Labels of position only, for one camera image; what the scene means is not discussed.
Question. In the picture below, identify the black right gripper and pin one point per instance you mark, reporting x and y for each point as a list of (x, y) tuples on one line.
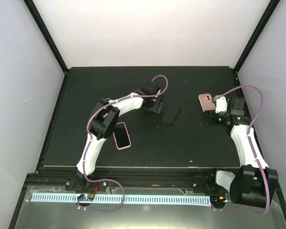
[(209, 118)]

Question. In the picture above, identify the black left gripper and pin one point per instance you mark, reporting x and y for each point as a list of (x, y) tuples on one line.
[(154, 109)]

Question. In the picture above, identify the phone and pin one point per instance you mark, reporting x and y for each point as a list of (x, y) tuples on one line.
[(206, 102), (121, 136), (171, 113)]

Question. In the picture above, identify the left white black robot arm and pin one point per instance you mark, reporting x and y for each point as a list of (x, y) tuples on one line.
[(102, 123)]

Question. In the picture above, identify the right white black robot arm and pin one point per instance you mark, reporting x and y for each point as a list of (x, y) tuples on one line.
[(254, 184)]

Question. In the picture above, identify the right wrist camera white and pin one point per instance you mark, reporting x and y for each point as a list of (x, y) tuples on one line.
[(220, 104)]

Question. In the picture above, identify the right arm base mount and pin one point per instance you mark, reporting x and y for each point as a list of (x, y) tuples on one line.
[(206, 184)]

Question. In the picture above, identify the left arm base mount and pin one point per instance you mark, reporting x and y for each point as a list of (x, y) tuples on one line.
[(80, 184)]

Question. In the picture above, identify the right black corner post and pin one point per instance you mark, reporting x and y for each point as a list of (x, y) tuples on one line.
[(267, 14)]

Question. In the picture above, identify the black corner post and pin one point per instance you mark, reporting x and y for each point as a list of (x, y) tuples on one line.
[(267, 14), (46, 34)]

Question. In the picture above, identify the black aluminium rail frame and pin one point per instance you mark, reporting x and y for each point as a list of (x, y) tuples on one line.
[(125, 179)]

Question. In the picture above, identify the white slotted cable duct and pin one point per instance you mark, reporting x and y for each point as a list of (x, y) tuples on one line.
[(125, 199)]

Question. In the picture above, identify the left black corner post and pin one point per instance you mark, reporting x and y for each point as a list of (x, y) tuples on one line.
[(46, 34)]

